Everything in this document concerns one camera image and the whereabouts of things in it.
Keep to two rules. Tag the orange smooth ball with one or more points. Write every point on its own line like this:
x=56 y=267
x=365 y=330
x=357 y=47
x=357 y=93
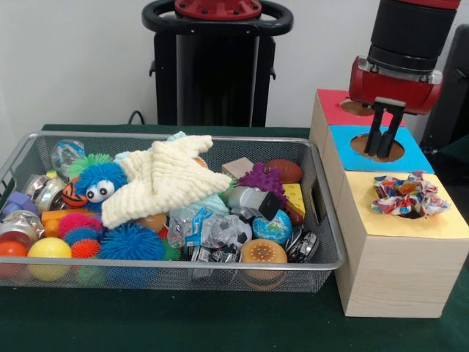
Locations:
x=12 y=251

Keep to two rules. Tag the yellow smooth ball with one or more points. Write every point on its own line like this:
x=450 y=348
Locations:
x=49 y=251

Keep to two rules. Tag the purple spiky ball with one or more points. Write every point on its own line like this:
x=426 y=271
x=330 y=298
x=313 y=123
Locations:
x=262 y=179

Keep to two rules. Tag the wooden box with three holes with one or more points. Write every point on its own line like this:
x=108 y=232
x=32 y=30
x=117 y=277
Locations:
x=395 y=278

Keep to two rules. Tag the light blue muslin cloth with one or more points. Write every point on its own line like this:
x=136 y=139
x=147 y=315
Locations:
x=212 y=203

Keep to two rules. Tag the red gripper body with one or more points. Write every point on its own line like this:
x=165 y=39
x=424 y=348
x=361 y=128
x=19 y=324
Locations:
x=395 y=88

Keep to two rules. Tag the toy burger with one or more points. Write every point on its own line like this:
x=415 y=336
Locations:
x=264 y=251

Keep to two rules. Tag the multicoloured knotted cloth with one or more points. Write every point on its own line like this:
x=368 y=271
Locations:
x=395 y=198

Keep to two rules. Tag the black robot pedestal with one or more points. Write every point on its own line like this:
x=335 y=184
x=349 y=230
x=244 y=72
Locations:
x=216 y=73

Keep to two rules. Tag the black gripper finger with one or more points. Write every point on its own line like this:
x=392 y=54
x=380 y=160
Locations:
x=374 y=132
x=388 y=135

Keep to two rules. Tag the dark green table cloth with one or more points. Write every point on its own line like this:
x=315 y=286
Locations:
x=220 y=322
x=459 y=147

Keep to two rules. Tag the yellow cheese toy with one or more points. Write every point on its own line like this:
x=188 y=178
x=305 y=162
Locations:
x=295 y=199

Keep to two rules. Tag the large blue spiky ball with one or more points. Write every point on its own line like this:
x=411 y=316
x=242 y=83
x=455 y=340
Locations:
x=132 y=243

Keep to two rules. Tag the cream muslin cloth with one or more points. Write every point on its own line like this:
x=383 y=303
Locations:
x=165 y=183

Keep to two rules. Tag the blue globe ball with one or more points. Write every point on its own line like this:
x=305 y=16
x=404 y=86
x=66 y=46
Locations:
x=272 y=227

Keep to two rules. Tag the brown toy football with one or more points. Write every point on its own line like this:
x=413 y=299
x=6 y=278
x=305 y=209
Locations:
x=285 y=170

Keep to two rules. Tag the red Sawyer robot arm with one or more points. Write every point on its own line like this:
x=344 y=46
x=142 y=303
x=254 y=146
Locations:
x=410 y=33

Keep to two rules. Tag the shallow metal mesh bin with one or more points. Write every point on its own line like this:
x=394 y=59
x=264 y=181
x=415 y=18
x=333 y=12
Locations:
x=220 y=264

